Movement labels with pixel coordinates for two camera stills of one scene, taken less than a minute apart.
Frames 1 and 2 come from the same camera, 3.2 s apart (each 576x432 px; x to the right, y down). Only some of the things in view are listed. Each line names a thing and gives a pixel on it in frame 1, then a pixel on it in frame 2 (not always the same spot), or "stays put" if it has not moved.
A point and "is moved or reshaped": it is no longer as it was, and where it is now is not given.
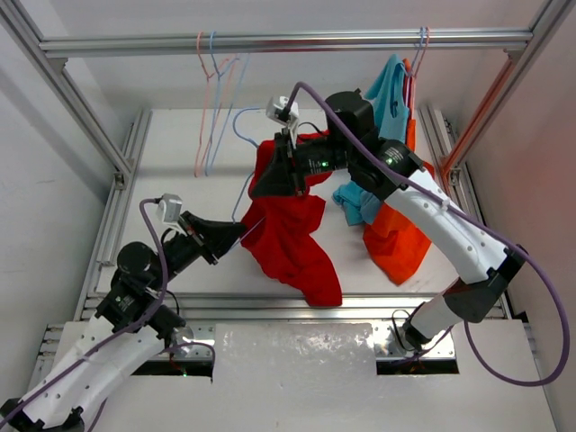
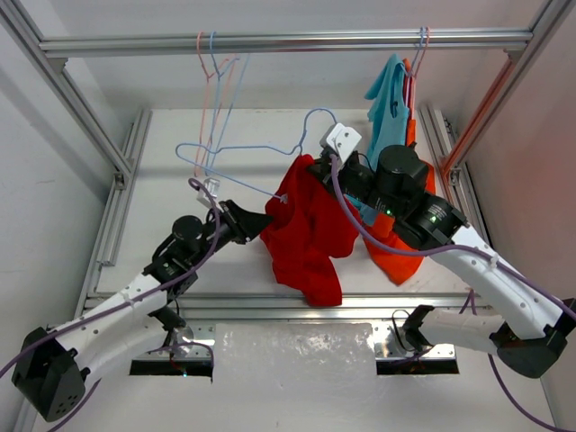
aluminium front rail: (370, 308) stays put
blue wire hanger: (252, 174) is moved or reshaped
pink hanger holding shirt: (417, 69) stays put
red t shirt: (280, 233) is moved or reshaped
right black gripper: (282, 179) -> (323, 170)
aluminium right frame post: (543, 33) stays put
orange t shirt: (396, 237) stays put
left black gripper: (200, 238) -> (234, 220)
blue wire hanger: (229, 81) stays put
